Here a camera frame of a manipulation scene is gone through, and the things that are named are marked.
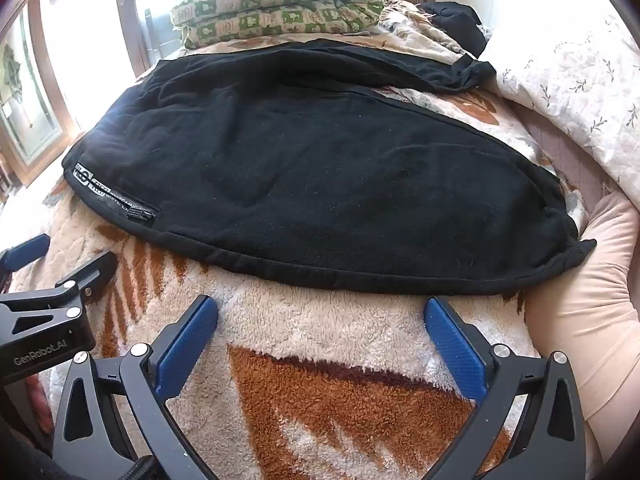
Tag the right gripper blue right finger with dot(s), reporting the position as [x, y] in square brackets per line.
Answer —
[548, 441]

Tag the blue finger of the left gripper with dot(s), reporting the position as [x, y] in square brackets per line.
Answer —
[15, 258]
[93, 276]

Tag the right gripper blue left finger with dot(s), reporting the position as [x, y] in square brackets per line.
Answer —
[113, 420]

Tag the black pants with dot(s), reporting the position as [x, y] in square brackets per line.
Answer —
[290, 164]

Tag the beige bolster cushion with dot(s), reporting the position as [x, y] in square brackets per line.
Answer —
[587, 313]

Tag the wooden framed window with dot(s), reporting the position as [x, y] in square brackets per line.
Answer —
[63, 62]

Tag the green patterned folded quilt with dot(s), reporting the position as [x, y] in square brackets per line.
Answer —
[206, 22]

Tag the white floral pillow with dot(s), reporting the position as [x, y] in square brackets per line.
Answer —
[576, 64]

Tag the black garment near pillow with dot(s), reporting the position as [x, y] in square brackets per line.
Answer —
[460, 22]

